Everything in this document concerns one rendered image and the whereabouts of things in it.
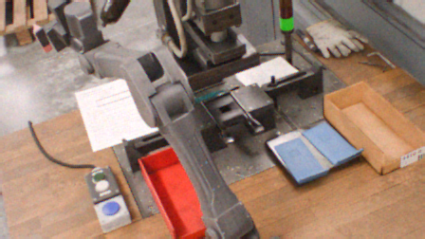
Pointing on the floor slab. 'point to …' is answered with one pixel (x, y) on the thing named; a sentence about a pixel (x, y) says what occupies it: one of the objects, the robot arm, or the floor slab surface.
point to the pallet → (23, 25)
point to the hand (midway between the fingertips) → (52, 16)
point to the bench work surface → (406, 195)
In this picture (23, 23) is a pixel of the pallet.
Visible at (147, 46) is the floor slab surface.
